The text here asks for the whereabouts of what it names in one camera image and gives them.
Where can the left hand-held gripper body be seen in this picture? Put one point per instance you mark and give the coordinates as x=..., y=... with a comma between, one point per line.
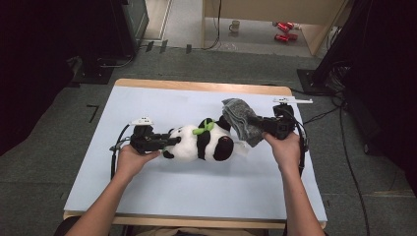
x=144, y=139

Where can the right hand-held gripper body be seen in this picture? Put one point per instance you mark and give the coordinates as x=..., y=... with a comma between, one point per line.
x=283, y=124

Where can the panda plush toy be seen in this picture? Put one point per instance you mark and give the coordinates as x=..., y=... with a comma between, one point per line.
x=190, y=144

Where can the grey fluffy towel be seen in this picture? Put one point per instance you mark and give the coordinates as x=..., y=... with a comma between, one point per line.
x=244, y=121

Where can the person's left hand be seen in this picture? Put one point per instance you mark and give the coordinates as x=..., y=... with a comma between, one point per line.
x=132, y=160

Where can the person's right hand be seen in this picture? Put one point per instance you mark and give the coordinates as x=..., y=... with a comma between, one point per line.
x=286, y=152

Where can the light blue table mat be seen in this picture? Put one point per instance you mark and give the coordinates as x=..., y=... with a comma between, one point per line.
x=196, y=187

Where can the wooden table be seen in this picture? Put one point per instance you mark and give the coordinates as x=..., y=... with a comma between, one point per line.
x=229, y=87

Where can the black corner tape mark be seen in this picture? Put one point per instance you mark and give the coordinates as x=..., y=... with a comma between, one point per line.
x=93, y=111

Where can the red can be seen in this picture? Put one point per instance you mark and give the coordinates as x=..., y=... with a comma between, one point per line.
x=292, y=36
x=290, y=25
x=281, y=38
x=282, y=27

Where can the black stand with base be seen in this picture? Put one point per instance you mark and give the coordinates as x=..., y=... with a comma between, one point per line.
x=331, y=49

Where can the black tape strip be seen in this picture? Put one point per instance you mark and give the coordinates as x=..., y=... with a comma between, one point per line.
x=188, y=48
x=163, y=46
x=149, y=46

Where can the person's beige clothing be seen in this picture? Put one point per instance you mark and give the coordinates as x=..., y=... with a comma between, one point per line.
x=196, y=232

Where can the beige mug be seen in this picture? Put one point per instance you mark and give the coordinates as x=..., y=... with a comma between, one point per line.
x=234, y=26

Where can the black cabinet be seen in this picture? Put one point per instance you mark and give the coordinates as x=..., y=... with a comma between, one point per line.
x=131, y=29

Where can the light wooden desk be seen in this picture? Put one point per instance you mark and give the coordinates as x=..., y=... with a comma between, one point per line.
x=278, y=10

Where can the black curtain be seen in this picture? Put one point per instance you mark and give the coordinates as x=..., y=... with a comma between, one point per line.
x=29, y=65
x=390, y=82

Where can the black flat base plate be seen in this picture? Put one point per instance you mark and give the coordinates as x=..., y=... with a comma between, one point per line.
x=95, y=73

